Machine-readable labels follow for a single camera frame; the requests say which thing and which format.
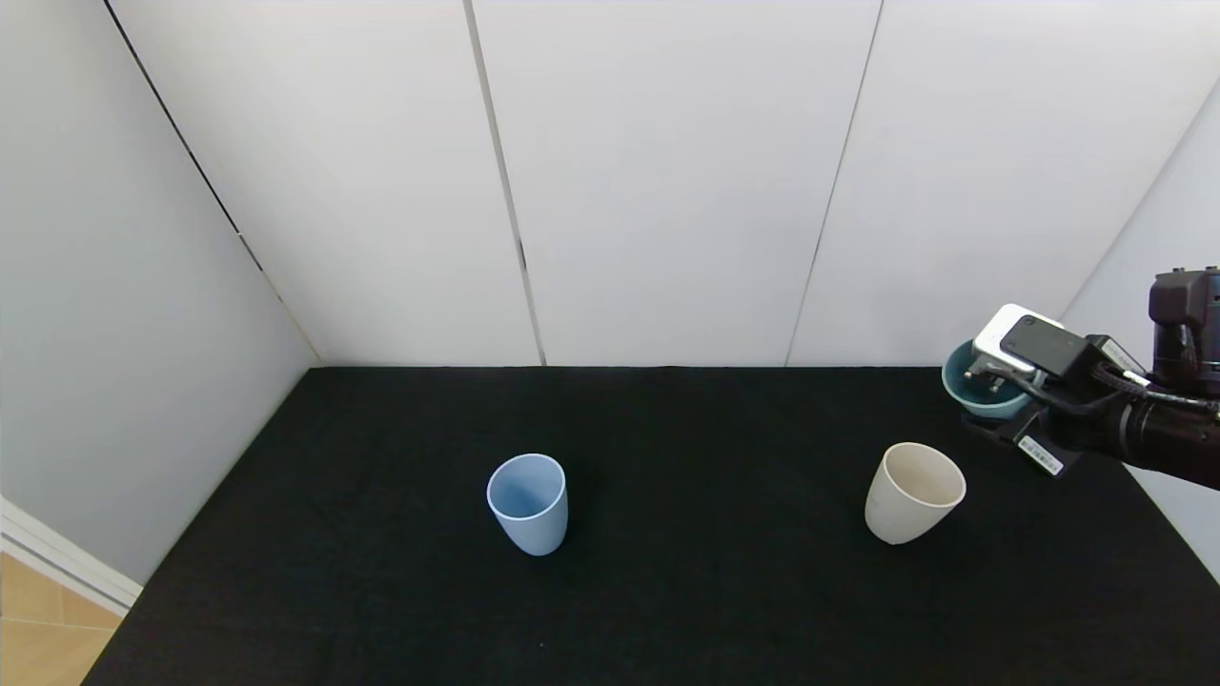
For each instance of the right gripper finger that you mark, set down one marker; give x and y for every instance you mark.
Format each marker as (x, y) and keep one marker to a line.
(993, 429)

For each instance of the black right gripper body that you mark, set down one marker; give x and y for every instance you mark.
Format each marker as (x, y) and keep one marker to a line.
(1037, 451)

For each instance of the teal green plastic cup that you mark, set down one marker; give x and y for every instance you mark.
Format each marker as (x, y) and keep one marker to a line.
(961, 395)

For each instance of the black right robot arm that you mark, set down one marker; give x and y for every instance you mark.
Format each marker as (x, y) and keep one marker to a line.
(1177, 438)

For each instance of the beige plastic cup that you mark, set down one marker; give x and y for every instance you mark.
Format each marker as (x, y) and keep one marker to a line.
(893, 519)

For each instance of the light blue plastic cup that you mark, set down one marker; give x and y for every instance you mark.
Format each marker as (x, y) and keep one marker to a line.
(534, 529)

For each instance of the black table cloth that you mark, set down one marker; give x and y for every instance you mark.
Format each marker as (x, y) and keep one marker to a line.
(381, 534)

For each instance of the white floor trim strip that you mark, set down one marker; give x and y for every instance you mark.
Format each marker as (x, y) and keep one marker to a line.
(57, 562)

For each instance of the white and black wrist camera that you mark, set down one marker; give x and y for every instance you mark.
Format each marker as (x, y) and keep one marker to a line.
(1034, 343)

